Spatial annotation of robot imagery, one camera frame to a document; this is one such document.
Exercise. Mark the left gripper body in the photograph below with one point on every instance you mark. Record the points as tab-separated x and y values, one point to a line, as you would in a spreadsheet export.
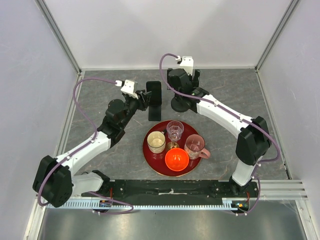
140	100

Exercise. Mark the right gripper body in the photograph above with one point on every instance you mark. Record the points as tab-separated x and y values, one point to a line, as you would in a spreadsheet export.
196	79

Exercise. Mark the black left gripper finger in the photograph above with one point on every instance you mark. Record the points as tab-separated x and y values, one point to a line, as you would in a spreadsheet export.
144	104
146	95

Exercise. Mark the black cased phone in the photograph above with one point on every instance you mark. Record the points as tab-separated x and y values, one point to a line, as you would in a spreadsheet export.
155	87

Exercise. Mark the black round-base clamp stand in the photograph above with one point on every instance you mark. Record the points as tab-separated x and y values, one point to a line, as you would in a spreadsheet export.
180	104

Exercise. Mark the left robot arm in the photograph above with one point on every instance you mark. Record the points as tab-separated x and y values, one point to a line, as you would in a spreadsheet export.
55	179

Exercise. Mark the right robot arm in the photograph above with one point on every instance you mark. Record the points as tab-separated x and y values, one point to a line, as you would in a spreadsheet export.
251	133

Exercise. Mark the black folding phone stand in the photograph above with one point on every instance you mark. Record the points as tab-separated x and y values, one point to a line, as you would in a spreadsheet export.
155	113

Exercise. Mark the cream ceramic cup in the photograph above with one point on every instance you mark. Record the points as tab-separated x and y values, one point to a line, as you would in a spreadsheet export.
156	142

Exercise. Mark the clear faceted glass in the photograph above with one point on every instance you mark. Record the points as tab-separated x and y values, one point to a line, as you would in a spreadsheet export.
174	130

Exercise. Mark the red round tray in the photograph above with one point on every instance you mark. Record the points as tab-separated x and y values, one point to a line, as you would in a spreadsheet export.
157	161

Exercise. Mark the orange bowl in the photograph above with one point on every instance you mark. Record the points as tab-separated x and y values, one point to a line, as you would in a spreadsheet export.
177	159

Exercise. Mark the pink ghost mug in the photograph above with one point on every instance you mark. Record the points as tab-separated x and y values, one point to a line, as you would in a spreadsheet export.
195	147

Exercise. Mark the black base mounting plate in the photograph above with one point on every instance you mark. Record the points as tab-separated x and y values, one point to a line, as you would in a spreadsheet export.
135	189

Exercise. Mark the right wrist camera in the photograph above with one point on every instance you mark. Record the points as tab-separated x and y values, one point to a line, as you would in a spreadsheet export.
186	63

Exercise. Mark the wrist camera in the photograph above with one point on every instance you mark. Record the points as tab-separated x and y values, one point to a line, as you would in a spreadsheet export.
186	63
128	87

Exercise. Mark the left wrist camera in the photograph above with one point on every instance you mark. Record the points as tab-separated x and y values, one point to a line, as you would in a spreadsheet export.
128	87

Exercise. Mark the grey slotted cable duct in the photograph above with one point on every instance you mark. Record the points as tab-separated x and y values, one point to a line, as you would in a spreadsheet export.
95	203

